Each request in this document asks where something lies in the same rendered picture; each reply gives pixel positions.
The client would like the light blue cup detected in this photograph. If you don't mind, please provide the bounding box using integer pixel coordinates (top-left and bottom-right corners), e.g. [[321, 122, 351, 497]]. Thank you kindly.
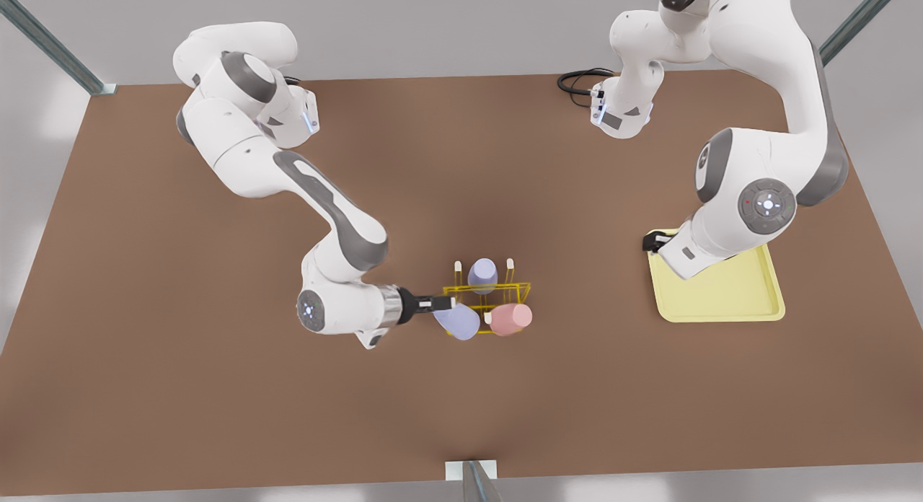
[[433, 304, 481, 341]]

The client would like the lavender cup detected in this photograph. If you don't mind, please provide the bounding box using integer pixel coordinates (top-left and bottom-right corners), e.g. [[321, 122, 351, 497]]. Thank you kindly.
[[468, 258, 498, 295]]

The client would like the pink cup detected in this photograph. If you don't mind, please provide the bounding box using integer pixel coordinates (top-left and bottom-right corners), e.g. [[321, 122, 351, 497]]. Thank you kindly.
[[490, 304, 533, 337]]

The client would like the pale yellow tray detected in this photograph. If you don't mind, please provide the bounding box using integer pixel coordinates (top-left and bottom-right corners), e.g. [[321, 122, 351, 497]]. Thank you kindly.
[[648, 229, 786, 323]]

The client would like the yellow wire cup rack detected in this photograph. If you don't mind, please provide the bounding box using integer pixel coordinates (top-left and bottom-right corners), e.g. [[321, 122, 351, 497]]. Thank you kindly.
[[442, 257, 532, 338]]

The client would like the black cable loop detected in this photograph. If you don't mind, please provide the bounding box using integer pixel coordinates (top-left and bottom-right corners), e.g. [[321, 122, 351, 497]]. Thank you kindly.
[[557, 68, 617, 107]]

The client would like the silver frame post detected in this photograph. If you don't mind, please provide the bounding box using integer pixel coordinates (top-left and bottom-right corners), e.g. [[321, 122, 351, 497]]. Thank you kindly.
[[445, 459, 503, 502], [818, 0, 907, 67], [0, 0, 117, 97]]

